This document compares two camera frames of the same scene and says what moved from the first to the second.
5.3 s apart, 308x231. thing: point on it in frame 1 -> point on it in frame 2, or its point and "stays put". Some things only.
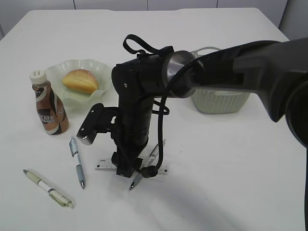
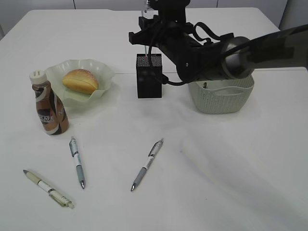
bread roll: x=80 y=81 stays put
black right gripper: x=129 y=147 -> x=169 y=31
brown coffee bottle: x=52 y=110 stays put
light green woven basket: x=217 y=101 stays put
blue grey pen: x=75 y=156 stays put
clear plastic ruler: x=107 y=164 -> x=148 y=14
